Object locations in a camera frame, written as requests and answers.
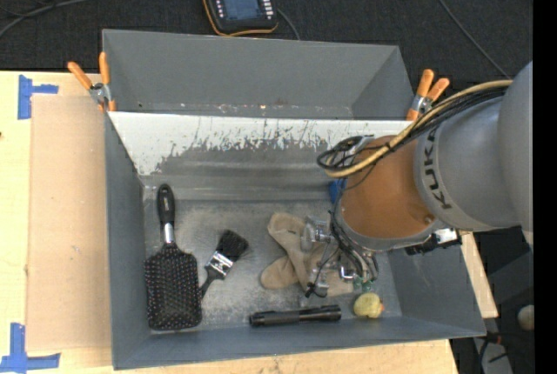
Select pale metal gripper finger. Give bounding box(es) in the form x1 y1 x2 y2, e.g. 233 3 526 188
304 260 333 299
299 215 332 253

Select beige cloth glove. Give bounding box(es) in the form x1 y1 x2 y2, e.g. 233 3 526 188
259 211 354 297

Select black tube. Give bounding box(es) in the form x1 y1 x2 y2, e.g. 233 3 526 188
248 304 343 328

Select yellow-green toy fruit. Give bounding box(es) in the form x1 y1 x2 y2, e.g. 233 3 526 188
352 291 386 320

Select small blue piece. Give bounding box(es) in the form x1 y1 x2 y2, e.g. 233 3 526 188
327 177 348 204

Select black bristle paintbrush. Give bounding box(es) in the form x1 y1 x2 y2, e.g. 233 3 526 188
198 229 251 300

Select black paddle hairbrush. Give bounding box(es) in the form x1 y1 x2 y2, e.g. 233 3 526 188
144 183 205 331

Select grey metal bin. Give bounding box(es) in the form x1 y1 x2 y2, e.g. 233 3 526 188
100 28 488 371

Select brown cardboard board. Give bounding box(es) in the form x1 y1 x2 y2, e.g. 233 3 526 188
24 93 115 359

